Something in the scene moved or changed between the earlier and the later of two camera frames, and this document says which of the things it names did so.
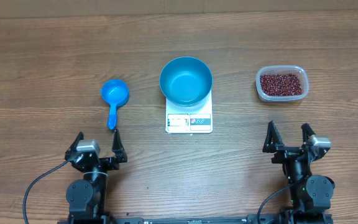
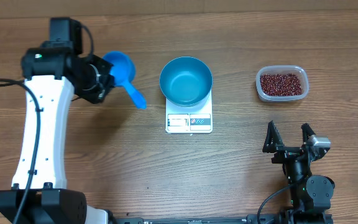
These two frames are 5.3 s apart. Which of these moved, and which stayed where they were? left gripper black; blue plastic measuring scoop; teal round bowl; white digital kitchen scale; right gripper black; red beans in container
Moved: left gripper black; blue plastic measuring scoop
Stayed: red beans in container; right gripper black; teal round bowl; white digital kitchen scale
